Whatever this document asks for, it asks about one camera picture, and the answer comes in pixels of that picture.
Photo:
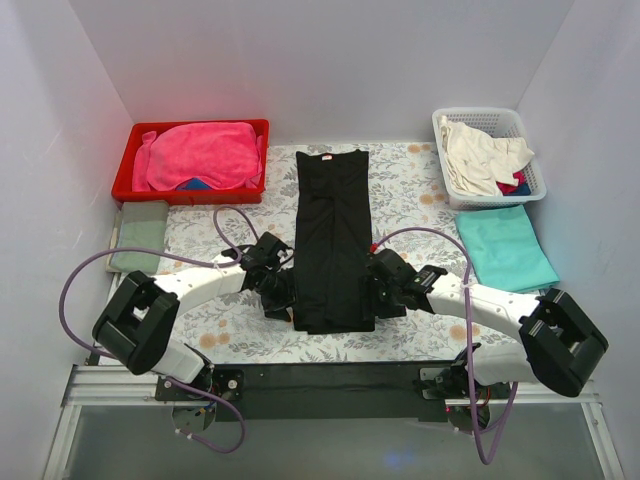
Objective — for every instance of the aluminium rail frame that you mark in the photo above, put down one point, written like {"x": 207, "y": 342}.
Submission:
{"x": 114, "y": 425}

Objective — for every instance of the pink towel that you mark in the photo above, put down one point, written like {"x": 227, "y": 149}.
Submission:
{"x": 225, "y": 155}

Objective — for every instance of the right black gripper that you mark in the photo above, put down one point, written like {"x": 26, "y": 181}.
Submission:
{"x": 378, "y": 295}

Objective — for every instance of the blue cloth in bin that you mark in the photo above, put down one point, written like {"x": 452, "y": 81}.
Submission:
{"x": 193, "y": 184}

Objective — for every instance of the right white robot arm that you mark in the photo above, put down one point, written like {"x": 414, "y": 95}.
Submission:
{"x": 554, "y": 342}

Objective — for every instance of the teal folded shirt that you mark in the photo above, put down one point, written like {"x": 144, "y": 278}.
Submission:
{"x": 504, "y": 250}

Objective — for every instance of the cream crumpled shirt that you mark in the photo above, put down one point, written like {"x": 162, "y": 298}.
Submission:
{"x": 480, "y": 165}

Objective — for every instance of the blue cloth in basket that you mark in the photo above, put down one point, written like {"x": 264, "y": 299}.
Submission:
{"x": 523, "y": 190}

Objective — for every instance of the black t shirt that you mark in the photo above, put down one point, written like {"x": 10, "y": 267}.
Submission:
{"x": 333, "y": 236}

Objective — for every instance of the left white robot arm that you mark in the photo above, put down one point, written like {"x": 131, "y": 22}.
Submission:
{"x": 137, "y": 323}

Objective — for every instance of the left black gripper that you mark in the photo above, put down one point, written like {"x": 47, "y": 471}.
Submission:
{"x": 279, "y": 298}

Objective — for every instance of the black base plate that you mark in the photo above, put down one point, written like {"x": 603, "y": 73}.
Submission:
{"x": 319, "y": 391}

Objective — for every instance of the red plastic bin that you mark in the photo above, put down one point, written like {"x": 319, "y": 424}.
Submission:
{"x": 122, "y": 187}

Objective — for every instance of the white plastic basket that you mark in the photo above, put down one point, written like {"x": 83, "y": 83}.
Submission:
{"x": 498, "y": 123}

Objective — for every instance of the grey green folded shirt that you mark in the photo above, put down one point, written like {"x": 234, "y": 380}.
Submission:
{"x": 138, "y": 225}

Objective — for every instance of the floral table mat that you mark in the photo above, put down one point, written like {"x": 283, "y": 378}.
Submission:
{"x": 407, "y": 196}

